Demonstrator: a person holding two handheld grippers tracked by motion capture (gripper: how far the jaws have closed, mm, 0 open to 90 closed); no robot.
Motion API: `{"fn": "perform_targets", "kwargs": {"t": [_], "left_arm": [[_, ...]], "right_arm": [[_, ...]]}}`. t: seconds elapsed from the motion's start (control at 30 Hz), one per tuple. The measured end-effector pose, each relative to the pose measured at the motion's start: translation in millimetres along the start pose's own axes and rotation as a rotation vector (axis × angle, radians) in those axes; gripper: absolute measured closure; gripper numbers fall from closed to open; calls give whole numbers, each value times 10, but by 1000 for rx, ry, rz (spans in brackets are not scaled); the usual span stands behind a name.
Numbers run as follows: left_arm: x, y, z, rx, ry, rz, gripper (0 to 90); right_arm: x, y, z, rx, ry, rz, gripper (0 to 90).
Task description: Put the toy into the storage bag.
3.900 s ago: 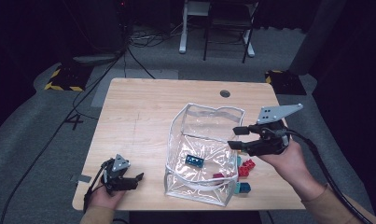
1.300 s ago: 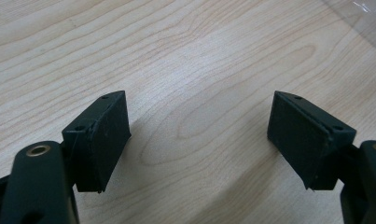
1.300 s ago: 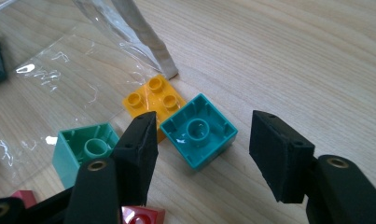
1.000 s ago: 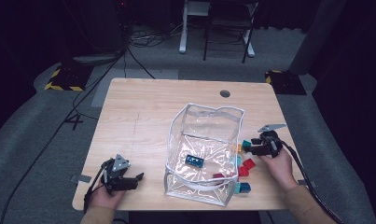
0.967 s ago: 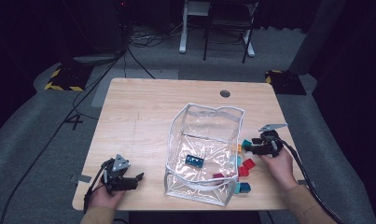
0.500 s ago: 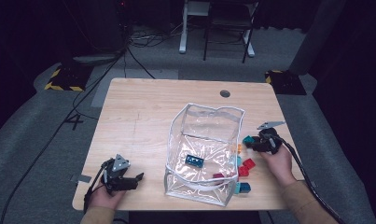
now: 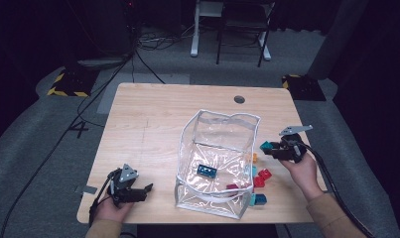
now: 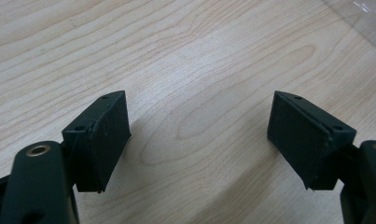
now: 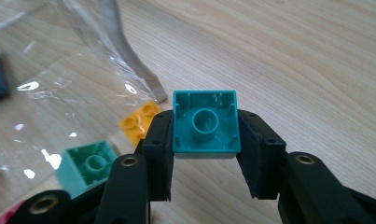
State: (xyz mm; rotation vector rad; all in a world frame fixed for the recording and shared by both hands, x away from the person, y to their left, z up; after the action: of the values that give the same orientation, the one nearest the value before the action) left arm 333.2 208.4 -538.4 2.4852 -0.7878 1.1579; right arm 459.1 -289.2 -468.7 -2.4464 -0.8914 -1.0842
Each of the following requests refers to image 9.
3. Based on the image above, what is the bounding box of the clear plastic bag white trim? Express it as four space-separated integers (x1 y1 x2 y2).
0 0 169 218

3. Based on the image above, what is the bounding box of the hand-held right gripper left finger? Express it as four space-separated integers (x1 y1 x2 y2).
95 110 174 224

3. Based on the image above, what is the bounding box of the mint green toy block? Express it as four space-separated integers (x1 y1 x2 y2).
55 140 118 200

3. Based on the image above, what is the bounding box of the teal toy block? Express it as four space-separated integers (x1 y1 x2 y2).
172 90 242 160

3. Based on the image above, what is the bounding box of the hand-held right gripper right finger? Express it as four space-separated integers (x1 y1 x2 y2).
236 109 357 224

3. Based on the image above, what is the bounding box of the orange toy block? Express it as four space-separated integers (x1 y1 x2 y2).
118 101 162 148

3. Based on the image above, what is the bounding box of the red toy block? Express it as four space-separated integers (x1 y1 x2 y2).
0 200 26 224

